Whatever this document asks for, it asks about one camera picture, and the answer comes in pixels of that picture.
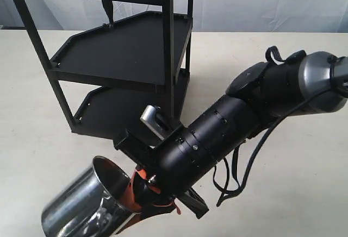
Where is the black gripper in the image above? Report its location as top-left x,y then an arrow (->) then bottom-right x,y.
109,125 -> 209,234

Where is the stainless steel pitcher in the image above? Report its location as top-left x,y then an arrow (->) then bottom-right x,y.
41,156 -> 126,236

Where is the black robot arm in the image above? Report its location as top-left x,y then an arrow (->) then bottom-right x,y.
114,46 -> 347,227

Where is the black metal shelf rack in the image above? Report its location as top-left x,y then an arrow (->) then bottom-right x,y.
13,0 -> 194,145

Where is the white backdrop curtain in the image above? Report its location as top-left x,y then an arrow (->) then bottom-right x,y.
1,0 -> 347,33

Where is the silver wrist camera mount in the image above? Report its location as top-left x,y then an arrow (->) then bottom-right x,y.
140,105 -> 173,140

